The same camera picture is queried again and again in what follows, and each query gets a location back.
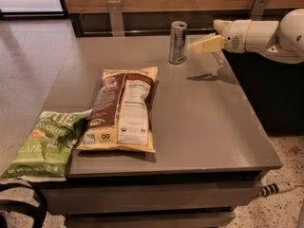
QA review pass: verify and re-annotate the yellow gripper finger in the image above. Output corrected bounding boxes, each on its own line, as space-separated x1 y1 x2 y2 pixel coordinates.
213 19 231 34
189 34 226 53

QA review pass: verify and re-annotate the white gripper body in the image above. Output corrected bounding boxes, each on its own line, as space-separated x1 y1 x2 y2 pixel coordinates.
221 20 252 53

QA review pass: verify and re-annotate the silver redbull can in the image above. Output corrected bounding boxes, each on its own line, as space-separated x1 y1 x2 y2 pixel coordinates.
169 21 187 65

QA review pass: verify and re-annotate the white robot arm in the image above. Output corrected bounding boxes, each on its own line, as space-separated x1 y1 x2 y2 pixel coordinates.
187 9 304 64

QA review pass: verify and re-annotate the brown yellow chip bag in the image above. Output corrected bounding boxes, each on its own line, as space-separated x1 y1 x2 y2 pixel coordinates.
78 66 158 153

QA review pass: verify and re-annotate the grey table drawer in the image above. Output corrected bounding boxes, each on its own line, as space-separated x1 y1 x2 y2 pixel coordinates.
44 181 258 215

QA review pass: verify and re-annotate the green jalapeno chip bag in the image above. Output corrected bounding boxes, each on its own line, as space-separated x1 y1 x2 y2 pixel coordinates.
1 110 91 182

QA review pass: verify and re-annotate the black chair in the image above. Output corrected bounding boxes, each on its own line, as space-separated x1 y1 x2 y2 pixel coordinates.
0 183 48 228

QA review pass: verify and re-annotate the right metal bracket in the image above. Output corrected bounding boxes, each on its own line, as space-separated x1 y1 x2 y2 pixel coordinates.
249 0 269 21

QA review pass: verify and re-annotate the metal bracket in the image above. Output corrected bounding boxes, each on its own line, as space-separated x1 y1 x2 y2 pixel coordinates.
107 0 124 37
249 0 269 21

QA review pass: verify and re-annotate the left metal bracket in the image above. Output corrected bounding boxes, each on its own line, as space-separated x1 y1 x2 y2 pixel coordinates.
107 0 124 37

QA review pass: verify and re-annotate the metal rail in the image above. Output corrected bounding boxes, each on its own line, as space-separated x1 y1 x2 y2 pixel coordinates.
84 28 215 37

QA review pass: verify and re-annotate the striped cable on floor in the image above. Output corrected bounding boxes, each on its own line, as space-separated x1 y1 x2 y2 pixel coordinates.
256 181 304 199

